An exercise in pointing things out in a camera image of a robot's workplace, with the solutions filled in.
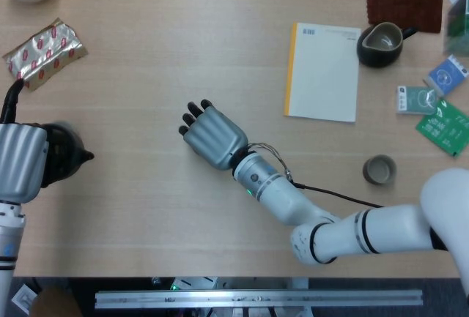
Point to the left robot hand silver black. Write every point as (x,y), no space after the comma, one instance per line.
(22,159)

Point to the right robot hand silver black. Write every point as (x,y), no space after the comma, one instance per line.
(216,137)

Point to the black cast iron teapot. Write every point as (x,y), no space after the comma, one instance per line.
(66,156)

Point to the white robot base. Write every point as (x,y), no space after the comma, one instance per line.
(194,283)

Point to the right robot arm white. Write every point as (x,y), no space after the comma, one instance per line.
(384,229)

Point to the dark ceramic teacup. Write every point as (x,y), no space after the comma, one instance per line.
(379,170)

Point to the gold foil packet red prints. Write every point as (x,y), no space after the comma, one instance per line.
(44,53)

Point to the white notebook yellow spine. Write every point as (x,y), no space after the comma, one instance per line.
(324,75)

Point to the white floor socket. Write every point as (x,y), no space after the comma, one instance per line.
(23,298)

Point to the brown round stool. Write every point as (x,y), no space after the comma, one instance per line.
(55,304)

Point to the dark ceramic pitcher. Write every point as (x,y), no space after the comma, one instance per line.
(379,44)

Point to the grey-green tea sachet box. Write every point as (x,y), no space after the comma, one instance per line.
(414,100)

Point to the green tea packet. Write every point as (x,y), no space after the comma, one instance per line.
(445,130)

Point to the blue tea sachet box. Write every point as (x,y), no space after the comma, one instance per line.
(445,77)

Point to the clear green tea box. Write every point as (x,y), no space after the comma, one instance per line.
(458,28)

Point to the aluminium rail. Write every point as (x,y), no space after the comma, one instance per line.
(256,298)

